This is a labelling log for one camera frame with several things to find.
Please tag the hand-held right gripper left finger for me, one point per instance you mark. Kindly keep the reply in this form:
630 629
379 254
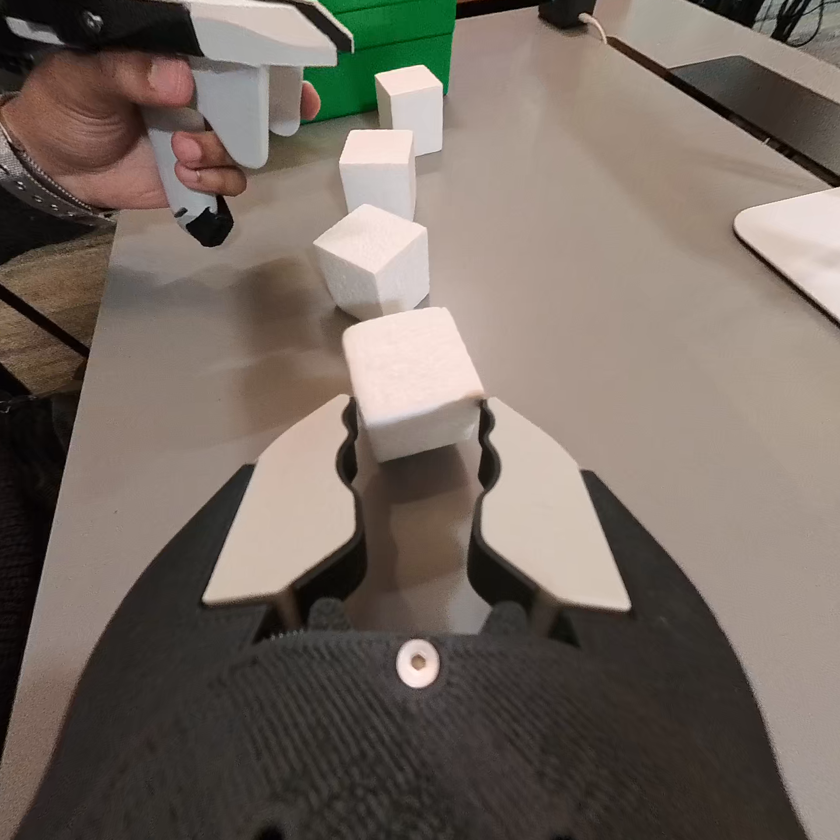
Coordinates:
289 518

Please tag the green plastic bin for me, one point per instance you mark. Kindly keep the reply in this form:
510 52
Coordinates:
354 79

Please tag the silver metal watch band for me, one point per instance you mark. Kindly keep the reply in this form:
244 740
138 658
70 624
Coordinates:
46 174

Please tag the dark flat desk panel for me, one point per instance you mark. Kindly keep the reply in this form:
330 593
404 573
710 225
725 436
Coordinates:
754 105

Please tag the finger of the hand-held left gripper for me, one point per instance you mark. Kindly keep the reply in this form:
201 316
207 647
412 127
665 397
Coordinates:
256 33
287 98

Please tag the person's left hand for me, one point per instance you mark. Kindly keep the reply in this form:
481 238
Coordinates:
85 124

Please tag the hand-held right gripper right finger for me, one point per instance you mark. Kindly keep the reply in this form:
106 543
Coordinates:
551 525

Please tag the black power adapter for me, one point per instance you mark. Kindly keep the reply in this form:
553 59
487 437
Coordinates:
564 12

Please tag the white foam cube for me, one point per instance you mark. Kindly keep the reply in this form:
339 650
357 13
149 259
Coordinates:
413 380
410 108
377 174
371 262

